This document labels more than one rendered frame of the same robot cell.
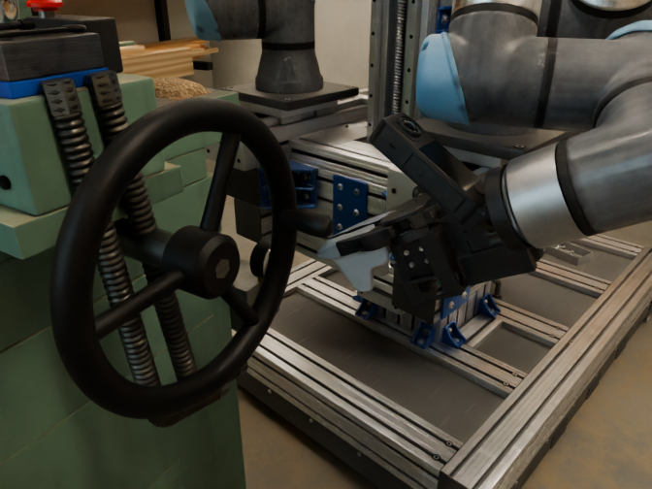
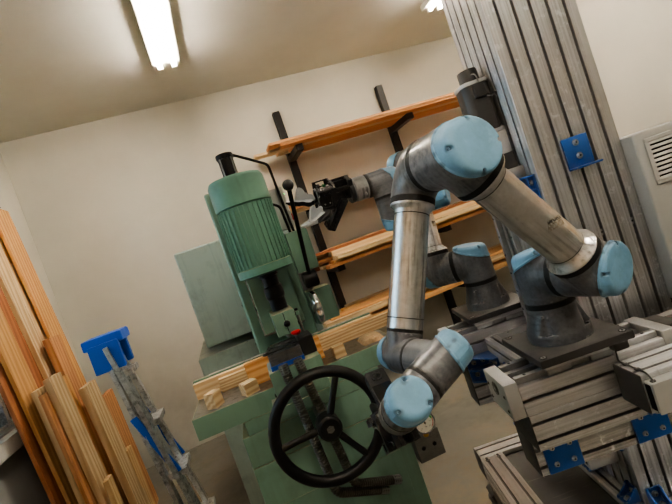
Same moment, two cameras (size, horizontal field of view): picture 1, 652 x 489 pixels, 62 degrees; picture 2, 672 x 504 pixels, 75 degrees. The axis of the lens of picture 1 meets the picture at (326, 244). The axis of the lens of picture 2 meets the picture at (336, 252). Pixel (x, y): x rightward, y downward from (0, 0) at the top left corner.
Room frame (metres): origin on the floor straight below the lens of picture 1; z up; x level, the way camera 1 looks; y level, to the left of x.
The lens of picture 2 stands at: (-0.16, -0.74, 1.24)
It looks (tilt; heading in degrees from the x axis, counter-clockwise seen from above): 2 degrees down; 47
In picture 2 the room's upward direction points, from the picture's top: 19 degrees counter-clockwise
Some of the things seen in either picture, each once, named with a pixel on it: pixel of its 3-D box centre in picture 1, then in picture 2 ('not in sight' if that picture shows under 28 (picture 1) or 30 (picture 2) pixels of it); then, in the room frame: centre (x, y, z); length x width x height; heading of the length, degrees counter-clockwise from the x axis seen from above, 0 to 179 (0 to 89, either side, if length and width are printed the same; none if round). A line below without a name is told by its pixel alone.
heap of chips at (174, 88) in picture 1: (169, 84); (369, 336); (0.76, 0.21, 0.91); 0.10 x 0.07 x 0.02; 59
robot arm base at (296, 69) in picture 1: (288, 64); (483, 290); (1.25, 0.08, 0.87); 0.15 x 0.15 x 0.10
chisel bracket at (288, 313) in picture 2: not in sight; (285, 322); (0.62, 0.42, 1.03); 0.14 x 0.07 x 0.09; 59
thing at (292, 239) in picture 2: not in sight; (301, 250); (0.85, 0.51, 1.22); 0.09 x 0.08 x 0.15; 59
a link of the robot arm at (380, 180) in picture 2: not in sight; (381, 182); (0.92, 0.11, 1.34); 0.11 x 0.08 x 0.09; 149
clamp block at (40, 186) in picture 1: (50, 131); (297, 374); (0.49, 0.25, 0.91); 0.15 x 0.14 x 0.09; 149
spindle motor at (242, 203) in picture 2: not in sight; (250, 226); (0.61, 0.40, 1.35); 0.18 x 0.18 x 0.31
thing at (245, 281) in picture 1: (236, 291); (422, 437); (0.76, 0.15, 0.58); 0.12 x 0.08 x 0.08; 59
